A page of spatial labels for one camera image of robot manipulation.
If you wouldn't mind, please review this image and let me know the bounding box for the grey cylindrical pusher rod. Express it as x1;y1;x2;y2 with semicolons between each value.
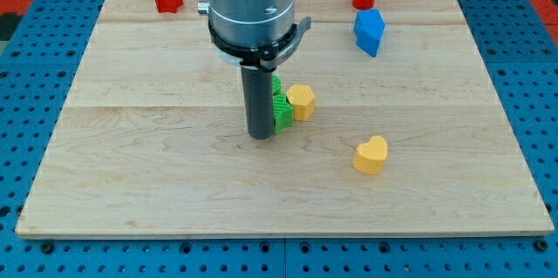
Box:
241;67;274;139

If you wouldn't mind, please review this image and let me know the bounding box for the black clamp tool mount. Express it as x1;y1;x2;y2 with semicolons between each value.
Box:
208;17;312;71

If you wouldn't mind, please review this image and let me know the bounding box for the green star block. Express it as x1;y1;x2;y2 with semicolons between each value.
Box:
272;75;293;134

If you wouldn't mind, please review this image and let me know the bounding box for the yellow hexagon block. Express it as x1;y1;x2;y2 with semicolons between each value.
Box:
286;85;316;121

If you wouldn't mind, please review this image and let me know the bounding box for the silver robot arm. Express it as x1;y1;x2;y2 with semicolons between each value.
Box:
199;0;312;139

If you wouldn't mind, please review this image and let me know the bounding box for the blue pentagon block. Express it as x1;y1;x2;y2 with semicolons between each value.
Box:
353;9;385;58

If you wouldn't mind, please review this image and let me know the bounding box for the wooden board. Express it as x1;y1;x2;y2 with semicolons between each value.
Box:
16;0;554;240

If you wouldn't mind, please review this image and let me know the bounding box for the yellow heart block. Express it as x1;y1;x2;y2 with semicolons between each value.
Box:
353;135;389;174

